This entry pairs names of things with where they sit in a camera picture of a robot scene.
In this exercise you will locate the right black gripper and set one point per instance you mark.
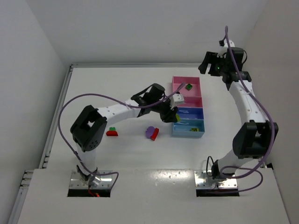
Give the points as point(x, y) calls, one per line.
point(210, 63)

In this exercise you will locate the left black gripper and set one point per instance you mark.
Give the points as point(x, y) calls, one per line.
point(168, 114)

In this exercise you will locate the purple rounded lego brick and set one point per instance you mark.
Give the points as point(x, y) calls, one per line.
point(149, 132)

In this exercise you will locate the dark green lego brick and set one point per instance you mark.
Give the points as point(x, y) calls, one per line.
point(188, 87)

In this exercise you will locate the red rounded lego brick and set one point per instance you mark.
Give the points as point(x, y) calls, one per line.
point(111, 133)

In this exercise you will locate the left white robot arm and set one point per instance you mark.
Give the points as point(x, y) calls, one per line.
point(89, 127)

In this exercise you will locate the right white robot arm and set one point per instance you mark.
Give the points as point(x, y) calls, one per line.
point(257, 133)

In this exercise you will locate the pink blue sorting tray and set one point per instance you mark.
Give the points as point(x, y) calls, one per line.
point(191, 112)

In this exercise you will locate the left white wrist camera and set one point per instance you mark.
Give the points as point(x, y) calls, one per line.
point(176, 100)

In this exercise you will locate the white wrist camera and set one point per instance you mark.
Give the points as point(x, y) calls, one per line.
point(176, 100)
point(224, 47)

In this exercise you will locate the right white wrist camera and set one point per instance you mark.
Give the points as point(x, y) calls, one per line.
point(224, 47)

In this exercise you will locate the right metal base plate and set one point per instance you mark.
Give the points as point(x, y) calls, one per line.
point(204, 181)

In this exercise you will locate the metal base plate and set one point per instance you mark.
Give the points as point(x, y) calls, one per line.
point(204, 181)
point(102, 182)

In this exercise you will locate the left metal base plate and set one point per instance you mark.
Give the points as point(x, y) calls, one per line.
point(102, 182)

